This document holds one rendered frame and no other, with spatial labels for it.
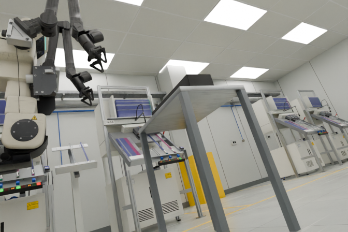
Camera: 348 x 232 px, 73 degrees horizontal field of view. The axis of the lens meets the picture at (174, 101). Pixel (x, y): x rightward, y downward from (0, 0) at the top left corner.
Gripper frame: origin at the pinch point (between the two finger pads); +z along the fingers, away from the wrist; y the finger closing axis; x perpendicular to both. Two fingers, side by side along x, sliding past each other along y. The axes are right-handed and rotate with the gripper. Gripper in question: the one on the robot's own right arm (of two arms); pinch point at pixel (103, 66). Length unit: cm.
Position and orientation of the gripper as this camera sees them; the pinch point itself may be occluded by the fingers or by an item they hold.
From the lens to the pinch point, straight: 129.0
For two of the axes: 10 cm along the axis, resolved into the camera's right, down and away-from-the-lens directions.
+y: -4.2, 4.3, 7.9
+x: -6.7, 4.4, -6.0
